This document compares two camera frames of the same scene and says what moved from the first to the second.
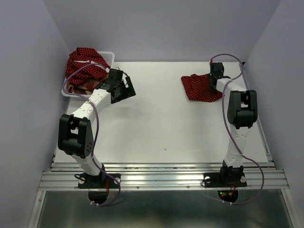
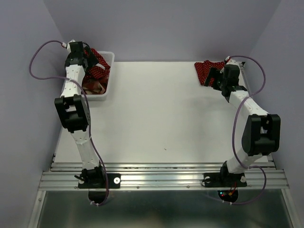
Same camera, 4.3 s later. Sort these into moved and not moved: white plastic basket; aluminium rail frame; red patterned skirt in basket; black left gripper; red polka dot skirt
Moved: black left gripper; red polka dot skirt
Not moved: aluminium rail frame; white plastic basket; red patterned skirt in basket
